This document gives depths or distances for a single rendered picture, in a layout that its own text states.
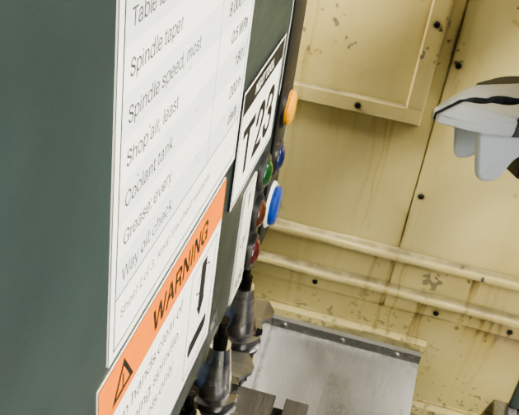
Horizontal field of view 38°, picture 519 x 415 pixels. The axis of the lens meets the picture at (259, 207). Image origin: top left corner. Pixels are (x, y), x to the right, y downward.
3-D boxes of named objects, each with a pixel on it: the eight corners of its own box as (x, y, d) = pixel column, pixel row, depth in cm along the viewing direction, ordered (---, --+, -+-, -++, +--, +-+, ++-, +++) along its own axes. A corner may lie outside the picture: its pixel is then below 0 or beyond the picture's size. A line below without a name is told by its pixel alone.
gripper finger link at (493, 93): (419, 170, 58) (521, 167, 61) (439, 100, 55) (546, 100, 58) (402, 151, 61) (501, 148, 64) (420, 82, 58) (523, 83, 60)
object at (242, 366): (257, 358, 95) (258, 353, 95) (246, 388, 91) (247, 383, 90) (204, 343, 96) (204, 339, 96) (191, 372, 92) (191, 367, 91)
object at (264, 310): (277, 305, 104) (278, 300, 104) (268, 329, 100) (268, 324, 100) (227, 292, 105) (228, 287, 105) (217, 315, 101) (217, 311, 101)
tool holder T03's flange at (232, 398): (186, 378, 92) (189, 363, 90) (236, 384, 92) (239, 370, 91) (181, 418, 86) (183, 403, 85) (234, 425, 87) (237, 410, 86)
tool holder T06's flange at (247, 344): (221, 319, 102) (223, 305, 100) (264, 333, 101) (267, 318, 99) (206, 350, 96) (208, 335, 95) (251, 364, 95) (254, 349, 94)
